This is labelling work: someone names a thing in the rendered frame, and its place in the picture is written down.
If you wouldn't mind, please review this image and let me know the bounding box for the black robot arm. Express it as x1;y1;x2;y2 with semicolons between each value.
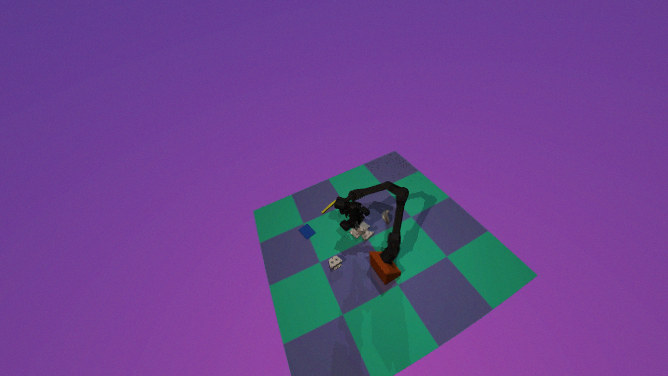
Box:
334;181;409;264

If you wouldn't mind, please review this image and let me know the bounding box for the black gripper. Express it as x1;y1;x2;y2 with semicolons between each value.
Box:
340;206;370;231

